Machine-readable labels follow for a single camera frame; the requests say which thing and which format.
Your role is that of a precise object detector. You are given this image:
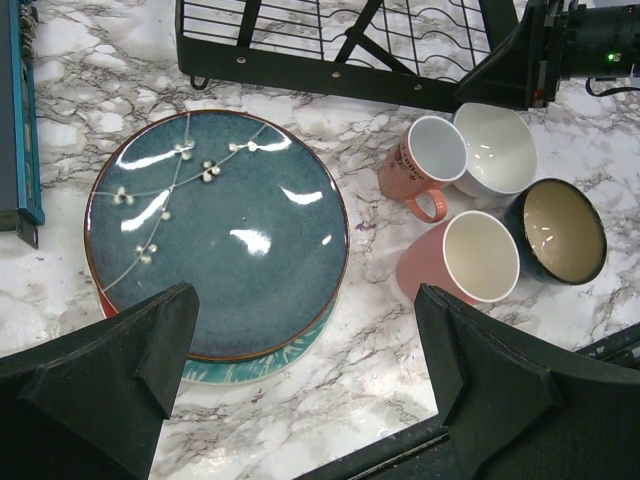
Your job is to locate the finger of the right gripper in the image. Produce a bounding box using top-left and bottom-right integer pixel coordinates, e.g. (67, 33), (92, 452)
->
(454, 9), (532, 110)

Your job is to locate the blue glazed floral plate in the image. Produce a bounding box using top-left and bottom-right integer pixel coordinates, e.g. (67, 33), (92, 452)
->
(84, 110), (349, 362)

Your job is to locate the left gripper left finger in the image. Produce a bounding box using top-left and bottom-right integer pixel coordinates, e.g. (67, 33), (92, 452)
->
(1, 282), (199, 479)

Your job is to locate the black mounting rail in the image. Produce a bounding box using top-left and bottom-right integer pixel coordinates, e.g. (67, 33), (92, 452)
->
(300, 324), (639, 480)

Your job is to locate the teal patterned bottom plate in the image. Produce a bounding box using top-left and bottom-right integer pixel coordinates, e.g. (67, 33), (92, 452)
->
(182, 295), (339, 386)

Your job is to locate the plain pink mug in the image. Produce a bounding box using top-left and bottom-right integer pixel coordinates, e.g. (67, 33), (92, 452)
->
(396, 210), (520, 304)

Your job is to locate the dark grey flat box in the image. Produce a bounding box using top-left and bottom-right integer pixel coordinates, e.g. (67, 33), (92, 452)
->
(1, 0), (45, 249)

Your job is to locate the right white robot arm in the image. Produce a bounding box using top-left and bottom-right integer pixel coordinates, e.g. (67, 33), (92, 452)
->
(454, 1), (639, 110)

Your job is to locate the dark bowl beige inside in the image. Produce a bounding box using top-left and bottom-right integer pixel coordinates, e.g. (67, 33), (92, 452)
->
(503, 178), (607, 285)

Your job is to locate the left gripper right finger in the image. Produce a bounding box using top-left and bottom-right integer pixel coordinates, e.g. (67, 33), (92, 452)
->
(415, 285), (639, 479)

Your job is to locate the black wire dish rack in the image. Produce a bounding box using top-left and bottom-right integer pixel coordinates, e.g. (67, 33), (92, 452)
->
(175, 0), (519, 112)

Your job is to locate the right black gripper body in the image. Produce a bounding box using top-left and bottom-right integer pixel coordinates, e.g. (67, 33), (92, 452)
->
(519, 1), (575, 110)

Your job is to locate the orange middle plate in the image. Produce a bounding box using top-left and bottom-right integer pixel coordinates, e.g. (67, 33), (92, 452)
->
(97, 290), (118, 318)

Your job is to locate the printed salmon coffee mug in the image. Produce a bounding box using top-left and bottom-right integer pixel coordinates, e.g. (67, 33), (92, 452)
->
(378, 116), (468, 223)

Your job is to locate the white bowl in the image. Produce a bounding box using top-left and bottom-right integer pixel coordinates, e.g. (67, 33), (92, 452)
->
(451, 103), (538, 198)

